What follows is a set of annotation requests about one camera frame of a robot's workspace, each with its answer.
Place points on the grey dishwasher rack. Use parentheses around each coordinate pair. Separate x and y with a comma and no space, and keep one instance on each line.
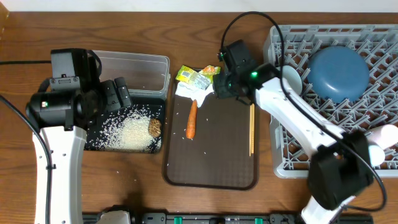
(377,44)

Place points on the wooden chopstick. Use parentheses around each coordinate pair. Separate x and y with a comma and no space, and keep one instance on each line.
(253,129)
(251,110)

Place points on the black waste tray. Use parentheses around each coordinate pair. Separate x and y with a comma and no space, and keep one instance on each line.
(155,107)

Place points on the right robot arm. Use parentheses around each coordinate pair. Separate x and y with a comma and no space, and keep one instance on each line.
(340,162)

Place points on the clear plastic bin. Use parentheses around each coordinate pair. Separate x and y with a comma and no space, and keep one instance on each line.
(146,75)

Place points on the light blue rice bowl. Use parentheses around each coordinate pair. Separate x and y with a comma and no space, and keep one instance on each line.
(293,79)

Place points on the yellow green snack wrapper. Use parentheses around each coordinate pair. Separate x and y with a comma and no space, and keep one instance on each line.
(202,79)

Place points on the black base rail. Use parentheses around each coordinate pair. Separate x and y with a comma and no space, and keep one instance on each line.
(121,214)

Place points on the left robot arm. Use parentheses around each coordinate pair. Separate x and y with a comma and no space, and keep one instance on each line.
(61,111)

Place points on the brown serving tray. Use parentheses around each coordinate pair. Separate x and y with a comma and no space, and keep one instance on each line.
(218,156)

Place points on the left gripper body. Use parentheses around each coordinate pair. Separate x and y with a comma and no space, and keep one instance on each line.
(111,96)

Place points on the spilled white rice pile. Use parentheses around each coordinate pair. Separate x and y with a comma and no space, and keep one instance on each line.
(130,130)

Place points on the light blue cup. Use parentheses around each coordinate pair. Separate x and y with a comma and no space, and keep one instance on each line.
(376,155)

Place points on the crumpled white napkin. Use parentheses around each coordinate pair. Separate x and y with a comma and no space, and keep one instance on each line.
(189,91)

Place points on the pink cup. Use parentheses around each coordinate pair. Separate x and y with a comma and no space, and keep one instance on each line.
(383,136)

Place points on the orange carrot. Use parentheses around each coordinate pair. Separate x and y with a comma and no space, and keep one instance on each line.
(191,123)

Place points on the dark blue plate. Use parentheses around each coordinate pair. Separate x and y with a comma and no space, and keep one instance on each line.
(338,73)

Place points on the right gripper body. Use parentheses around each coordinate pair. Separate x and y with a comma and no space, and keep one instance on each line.
(226,85)

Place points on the brown mushroom food scrap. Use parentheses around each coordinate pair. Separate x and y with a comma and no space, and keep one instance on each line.
(154,128)

